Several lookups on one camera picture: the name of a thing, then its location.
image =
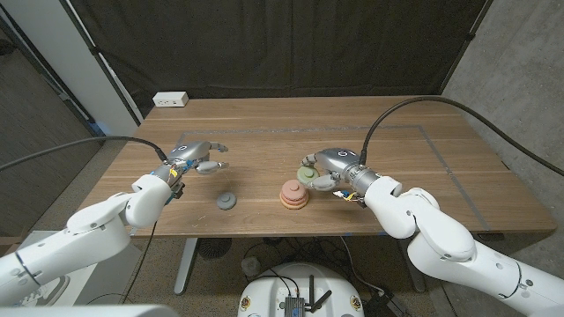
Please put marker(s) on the orange toy disc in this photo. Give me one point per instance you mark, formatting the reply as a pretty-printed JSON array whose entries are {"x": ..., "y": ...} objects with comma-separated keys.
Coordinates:
[{"x": 294, "y": 207}]

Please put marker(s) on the dusty pink toy disc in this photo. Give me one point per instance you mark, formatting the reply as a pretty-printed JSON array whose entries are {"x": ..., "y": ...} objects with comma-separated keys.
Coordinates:
[{"x": 294, "y": 189}]

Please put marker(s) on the black power adapter box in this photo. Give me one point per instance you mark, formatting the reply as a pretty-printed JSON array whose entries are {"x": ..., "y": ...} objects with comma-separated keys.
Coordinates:
[{"x": 383, "y": 304}]

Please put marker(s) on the grey table leg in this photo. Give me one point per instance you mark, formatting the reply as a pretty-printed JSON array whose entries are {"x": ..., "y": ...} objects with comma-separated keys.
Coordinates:
[{"x": 417, "y": 279}]

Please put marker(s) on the black backdrop curtain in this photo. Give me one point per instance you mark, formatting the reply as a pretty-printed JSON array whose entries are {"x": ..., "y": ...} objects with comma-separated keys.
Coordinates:
[{"x": 282, "y": 44}]

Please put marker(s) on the white power strip box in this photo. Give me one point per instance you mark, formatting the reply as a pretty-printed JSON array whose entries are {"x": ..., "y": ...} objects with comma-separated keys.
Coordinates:
[{"x": 170, "y": 98}]

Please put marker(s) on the grey and white shoe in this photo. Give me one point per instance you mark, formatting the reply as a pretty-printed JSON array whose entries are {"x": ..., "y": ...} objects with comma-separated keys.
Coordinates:
[{"x": 50, "y": 290}]

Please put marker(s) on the green toy disc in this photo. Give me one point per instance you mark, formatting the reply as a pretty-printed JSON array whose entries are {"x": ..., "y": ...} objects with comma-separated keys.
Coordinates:
[{"x": 306, "y": 175}]

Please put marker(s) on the grey router with black antennas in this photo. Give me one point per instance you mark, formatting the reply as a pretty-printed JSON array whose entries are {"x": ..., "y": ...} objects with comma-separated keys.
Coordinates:
[{"x": 294, "y": 306}]

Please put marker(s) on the round grey floor object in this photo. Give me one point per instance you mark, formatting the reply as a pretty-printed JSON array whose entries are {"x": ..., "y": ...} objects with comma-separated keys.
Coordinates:
[{"x": 251, "y": 266}]

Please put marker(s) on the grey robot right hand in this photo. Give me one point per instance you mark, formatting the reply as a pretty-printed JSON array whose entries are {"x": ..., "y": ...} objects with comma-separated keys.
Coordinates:
[{"x": 341, "y": 160}]

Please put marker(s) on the black backdrop stand pole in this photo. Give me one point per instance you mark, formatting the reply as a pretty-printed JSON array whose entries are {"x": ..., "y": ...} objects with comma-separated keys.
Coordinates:
[
  {"x": 470, "y": 35},
  {"x": 94, "y": 50}
]

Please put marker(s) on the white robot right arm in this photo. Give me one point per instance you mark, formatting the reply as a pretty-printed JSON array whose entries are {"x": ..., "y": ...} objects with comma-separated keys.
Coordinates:
[{"x": 440, "y": 238}]

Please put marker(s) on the white robot torso edge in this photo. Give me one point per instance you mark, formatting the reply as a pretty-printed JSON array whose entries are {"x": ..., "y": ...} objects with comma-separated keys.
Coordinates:
[{"x": 88, "y": 312}]

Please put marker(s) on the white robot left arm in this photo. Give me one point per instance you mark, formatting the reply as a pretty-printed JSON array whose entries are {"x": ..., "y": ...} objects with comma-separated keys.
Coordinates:
[{"x": 83, "y": 238}]

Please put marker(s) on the white floor platform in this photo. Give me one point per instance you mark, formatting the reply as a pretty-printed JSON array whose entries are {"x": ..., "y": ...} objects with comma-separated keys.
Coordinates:
[{"x": 119, "y": 273}]

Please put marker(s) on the small black floor fan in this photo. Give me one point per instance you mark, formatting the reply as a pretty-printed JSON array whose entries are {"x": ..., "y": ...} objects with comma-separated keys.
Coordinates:
[{"x": 213, "y": 247}]

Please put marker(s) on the grey toy disc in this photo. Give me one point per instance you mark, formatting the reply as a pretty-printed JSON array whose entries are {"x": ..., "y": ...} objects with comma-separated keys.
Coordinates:
[{"x": 226, "y": 200}]

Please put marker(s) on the white table leg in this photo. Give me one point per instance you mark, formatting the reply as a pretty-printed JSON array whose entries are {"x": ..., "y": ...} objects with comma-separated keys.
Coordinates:
[{"x": 185, "y": 268}]

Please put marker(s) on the grey tape outline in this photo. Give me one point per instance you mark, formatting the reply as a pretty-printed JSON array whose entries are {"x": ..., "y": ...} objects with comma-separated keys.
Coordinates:
[{"x": 264, "y": 130}]

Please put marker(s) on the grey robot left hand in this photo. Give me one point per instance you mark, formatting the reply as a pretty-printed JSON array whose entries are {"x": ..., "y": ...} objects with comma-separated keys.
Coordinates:
[{"x": 189, "y": 152}]

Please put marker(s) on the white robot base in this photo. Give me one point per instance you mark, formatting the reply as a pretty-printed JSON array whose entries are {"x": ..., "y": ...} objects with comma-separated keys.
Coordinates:
[{"x": 273, "y": 290}]

